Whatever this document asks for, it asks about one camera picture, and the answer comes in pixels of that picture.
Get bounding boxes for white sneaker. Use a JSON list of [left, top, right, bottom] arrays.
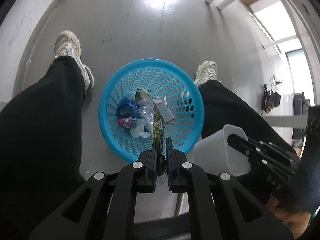
[[54, 30, 95, 93], [194, 61, 217, 87]]

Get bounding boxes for black cables on floor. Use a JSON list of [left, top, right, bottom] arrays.
[[261, 74, 283, 116]]

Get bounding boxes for left white sneaker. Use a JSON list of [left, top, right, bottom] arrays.
[[54, 30, 95, 93]]

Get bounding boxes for white tissue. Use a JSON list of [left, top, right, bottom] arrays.
[[130, 124, 151, 139]]

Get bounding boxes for white plastic cup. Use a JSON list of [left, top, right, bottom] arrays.
[[190, 124, 251, 177]]

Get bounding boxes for right white sneaker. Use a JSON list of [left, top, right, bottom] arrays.
[[194, 61, 217, 87]]

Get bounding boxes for person's right hand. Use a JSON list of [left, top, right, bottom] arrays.
[[265, 195, 311, 239]]

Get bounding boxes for brown yellow snack wrapper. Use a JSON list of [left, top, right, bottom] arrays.
[[135, 88, 168, 176]]

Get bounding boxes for blue plastic trash basket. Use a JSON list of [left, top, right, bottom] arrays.
[[98, 59, 204, 163]]

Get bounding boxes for blue plastic bag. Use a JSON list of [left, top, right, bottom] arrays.
[[117, 98, 142, 119]]

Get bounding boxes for red pink package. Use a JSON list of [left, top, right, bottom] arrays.
[[117, 117, 139, 129]]

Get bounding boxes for clear crumpled plastic bag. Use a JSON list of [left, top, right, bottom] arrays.
[[136, 99, 154, 130]]

